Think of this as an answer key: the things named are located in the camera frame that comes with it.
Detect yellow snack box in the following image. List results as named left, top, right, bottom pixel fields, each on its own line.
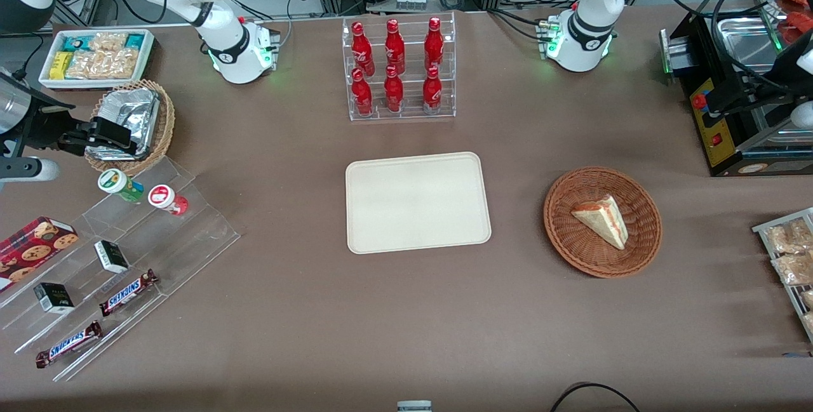
left=50, top=51, right=74, bottom=81

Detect grey wire rack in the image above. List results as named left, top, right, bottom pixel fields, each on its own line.
left=752, top=208, right=813, bottom=343

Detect red cola bottle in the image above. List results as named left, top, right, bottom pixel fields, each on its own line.
left=385, top=18, right=406, bottom=75
left=422, top=65, right=443, bottom=114
left=351, top=68, right=374, bottom=116
left=351, top=22, right=375, bottom=77
left=384, top=65, right=405, bottom=114
left=424, top=17, right=445, bottom=73

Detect silver foil bag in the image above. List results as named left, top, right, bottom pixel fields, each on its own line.
left=89, top=88, right=161, bottom=160

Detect clear acrylic stepped shelf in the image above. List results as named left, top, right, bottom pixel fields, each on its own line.
left=0, top=157, right=241, bottom=382

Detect round brown wicker basket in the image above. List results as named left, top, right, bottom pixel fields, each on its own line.
left=543, top=166, right=663, bottom=279

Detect black floor cable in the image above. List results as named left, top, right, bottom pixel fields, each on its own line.
left=549, top=383, right=642, bottom=412

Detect clear acrylic bottle rack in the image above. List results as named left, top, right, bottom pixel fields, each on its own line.
left=342, top=11, right=457, bottom=122

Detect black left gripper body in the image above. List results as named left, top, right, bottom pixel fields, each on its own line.
left=730, top=72, right=793, bottom=115

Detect green gum bottle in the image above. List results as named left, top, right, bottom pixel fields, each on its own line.
left=97, top=169, right=145, bottom=203

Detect stainless steel pan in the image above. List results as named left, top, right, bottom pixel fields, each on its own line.
left=715, top=15, right=786, bottom=77

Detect thick black cable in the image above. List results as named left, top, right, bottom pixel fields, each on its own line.
left=659, top=0, right=783, bottom=92

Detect beige plastic tray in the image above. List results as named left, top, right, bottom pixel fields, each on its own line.
left=345, top=151, right=492, bottom=255

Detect black countertop appliance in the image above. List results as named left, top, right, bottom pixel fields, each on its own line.
left=659, top=12, right=813, bottom=178

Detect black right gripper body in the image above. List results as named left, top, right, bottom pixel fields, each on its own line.
left=23, top=106, right=97, bottom=154

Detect light wicker basket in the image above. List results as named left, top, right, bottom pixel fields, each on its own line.
left=84, top=79, right=176, bottom=176

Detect red tartan cookie box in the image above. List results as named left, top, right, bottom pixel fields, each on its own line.
left=0, top=216, right=79, bottom=293

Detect small dark green box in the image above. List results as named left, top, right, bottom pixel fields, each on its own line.
left=94, top=240, right=130, bottom=274
left=33, top=282, right=75, bottom=315

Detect triangular wrapped sandwich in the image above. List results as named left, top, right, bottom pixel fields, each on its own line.
left=570, top=194, right=629, bottom=251

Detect white rectangular snack bin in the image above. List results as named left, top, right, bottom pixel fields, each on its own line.
left=38, top=29, right=156, bottom=91

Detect Snickers chocolate bar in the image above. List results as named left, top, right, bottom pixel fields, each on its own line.
left=35, top=321, right=104, bottom=369
left=99, top=269, right=159, bottom=317

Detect red gum bottle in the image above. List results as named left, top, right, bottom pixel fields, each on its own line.
left=148, top=184, right=189, bottom=216

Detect clear bag of crackers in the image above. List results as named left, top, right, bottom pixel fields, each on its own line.
left=66, top=49, right=140, bottom=80
left=89, top=32, right=128, bottom=53

